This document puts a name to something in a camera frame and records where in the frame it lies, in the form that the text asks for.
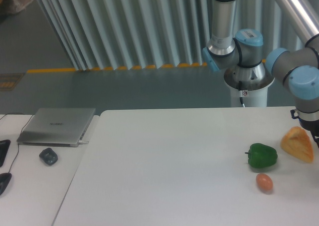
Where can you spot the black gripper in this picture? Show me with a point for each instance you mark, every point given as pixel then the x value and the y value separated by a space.
pixel 309 121

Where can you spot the triangular orange bread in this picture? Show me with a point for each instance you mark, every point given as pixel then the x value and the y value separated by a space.
pixel 296 142

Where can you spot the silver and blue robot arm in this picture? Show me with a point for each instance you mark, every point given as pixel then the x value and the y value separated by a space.
pixel 297 71

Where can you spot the green bell pepper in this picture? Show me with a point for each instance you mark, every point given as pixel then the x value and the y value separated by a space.
pixel 261 156

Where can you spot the brown egg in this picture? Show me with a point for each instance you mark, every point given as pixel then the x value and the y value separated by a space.
pixel 264 182

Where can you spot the white folding screen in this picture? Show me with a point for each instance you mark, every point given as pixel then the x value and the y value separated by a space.
pixel 129 33

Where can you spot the dark grey small device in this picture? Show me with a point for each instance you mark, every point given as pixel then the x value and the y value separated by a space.
pixel 48 156

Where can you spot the silver closed laptop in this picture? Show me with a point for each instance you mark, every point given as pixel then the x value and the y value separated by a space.
pixel 63 127

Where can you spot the black keyboard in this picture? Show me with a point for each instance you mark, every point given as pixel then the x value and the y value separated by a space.
pixel 4 147

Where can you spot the black computer mouse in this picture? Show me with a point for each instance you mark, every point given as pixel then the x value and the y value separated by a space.
pixel 5 179

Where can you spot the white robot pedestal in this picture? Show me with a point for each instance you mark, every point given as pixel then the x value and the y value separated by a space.
pixel 248 86

